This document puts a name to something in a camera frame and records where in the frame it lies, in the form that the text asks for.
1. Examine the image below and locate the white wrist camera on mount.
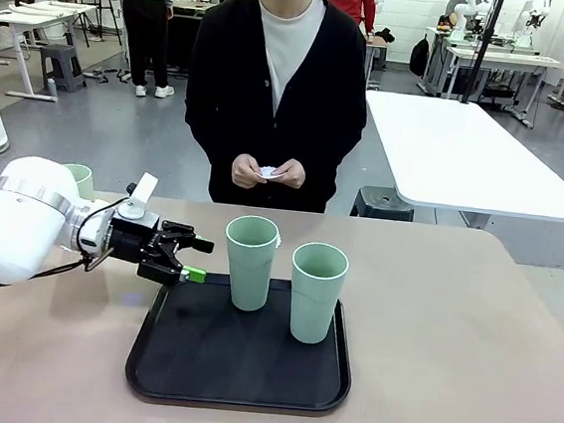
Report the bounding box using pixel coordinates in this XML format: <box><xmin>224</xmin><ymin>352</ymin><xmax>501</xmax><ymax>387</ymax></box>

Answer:
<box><xmin>115</xmin><ymin>170</ymin><xmax>165</xmax><ymax>225</ymax></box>

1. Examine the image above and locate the black robot wrist cable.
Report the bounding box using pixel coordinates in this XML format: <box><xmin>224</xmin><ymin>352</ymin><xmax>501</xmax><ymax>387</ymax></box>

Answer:
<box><xmin>30</xmin><ymin>187</ymin><xmax>132</xmax><ymax>287</ymax></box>

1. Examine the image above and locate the white scalloped paper coaster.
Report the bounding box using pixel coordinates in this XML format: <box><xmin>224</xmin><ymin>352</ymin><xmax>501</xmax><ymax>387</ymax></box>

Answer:
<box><xmin>258</xmin><ymin>164</ymin><xmax>286</xmax><ymax>182</ymax></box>

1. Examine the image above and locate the person's right hand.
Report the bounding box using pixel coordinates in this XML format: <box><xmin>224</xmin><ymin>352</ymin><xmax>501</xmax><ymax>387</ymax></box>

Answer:
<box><xmin>230</xmin><ymin>152</ymin><xmax>272</xmax><ymax>190</ymax></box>

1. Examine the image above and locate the long white workbench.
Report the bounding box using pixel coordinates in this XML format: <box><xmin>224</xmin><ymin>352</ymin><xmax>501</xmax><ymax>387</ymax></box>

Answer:
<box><xmin>438</xmin><ymin>45</ymin><xmax>563</xmax><ymax>130</ymax></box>

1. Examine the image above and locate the person in black cardigan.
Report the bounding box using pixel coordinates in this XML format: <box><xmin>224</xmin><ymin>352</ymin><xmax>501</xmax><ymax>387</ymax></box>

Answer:
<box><xmin>175</xmin><ymin>0</ymin><xmax>379</xmax><ymax>218</ymax></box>

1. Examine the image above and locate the white desk with metal legs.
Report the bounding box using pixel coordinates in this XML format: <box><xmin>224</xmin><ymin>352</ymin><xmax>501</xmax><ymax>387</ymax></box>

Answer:
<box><xmin>0</xmin><ymin>0</ymin><xmax>99</xmax><ymax>104</ymax></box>

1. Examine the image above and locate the black vertical pole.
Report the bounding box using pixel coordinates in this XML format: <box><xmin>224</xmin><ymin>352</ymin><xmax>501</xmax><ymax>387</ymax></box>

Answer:
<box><xmin>465</xmin><ymin>0</ymin><xmax>508</xmax><ymax>107</ymax></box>

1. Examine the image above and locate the black backpack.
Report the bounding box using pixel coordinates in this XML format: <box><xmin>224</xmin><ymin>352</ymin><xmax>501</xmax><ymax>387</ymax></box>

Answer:
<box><xmin>407</xmin><ymin>32</ymin><xmax>433</xmax><ymax>79</ymax></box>

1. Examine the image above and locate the person in grey hoodie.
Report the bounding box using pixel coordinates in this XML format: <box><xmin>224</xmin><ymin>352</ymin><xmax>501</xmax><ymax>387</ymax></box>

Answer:
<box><xmin>95</xmin><ymin>0</ymin><xmax>184</xmax><ymax>100</ymax></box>

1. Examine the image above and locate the large white table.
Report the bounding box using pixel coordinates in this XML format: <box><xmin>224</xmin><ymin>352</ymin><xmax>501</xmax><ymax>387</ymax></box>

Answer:
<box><xmin>351</xmin><ymin>89</ymin><xmax>564</xmax><ymax>266</ymax></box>

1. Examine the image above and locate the black plastic serving tray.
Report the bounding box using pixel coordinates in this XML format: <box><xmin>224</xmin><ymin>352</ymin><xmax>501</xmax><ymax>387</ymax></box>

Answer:
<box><xmin>121</xmin><ymin>264</ymin><xmax>362</xmax><ymax>423</ymax></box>

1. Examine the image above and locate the green plastic cup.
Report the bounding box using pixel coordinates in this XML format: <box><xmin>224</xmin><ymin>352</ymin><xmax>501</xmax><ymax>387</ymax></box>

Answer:
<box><xmin>61</xmin><ymin>162</ymin><xmax>99</xmax><ymax>202</ymax></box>
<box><xmin>283</xmin><ymin>241</ymin><xmax>351</xmax><ymax>348</ymax></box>
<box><xmin>217</xmin><ymin>212</ymin><xmax>282</xmax><ymax>316</ymax></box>

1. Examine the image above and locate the black plastic stool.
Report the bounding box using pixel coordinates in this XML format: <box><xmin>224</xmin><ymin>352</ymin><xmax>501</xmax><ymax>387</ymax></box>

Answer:
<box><xmin>349</xmin><ymin>183</ymin><xmax>417</xmax><ymax>223</ymax></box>

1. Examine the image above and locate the person's left hand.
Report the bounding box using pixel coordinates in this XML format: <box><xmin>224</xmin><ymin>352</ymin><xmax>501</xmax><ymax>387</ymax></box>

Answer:
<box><xmin>275</xmin><ymin>156</ymin><xmax>309</xmax><ymax>191</ymax></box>

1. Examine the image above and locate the grey plastic stool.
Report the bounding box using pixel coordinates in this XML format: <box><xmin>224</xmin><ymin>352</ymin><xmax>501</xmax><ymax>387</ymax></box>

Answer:
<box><xmin>35</xmin><ymin>41</ymin><xmax>90</xmax><ymax>95</ymax></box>

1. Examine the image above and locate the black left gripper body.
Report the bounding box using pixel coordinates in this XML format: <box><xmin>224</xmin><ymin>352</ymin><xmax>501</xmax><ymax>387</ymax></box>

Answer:
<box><xmin>103</xmin><ymin>209</ymin><xmax>189</xmax><ymax>290</ymax></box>

